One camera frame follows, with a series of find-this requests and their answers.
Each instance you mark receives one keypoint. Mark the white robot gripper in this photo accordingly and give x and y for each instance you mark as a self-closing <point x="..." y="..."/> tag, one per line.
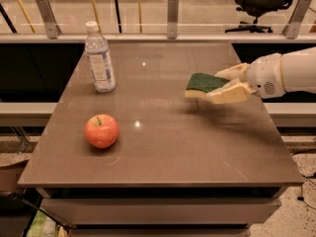
<point x="265" y="76"/>

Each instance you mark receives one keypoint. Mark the green and yellow sponge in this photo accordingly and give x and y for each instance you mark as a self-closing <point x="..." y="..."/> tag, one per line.
<point x="201" y="83"/>

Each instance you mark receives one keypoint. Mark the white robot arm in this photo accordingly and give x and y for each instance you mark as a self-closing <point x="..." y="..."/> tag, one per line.
<point x="298" y="71"/>

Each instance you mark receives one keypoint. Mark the red apple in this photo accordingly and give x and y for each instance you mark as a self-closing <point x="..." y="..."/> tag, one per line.
<point x="101" y="131"/>

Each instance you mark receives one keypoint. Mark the black office chair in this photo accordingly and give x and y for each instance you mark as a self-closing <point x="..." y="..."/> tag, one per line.
<point x="256" y="9"/>

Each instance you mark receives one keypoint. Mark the clear plastic water bottle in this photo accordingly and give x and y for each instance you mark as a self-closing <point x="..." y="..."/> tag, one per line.
<point x="99" y="59"/>

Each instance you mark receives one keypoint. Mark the glass railing with metal brackets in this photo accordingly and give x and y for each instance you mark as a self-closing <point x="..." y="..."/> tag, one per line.
<point x="64" y="20"/>

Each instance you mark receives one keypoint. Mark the green package under table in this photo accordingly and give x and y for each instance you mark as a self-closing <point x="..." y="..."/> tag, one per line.
<point x="42" y="226"/>

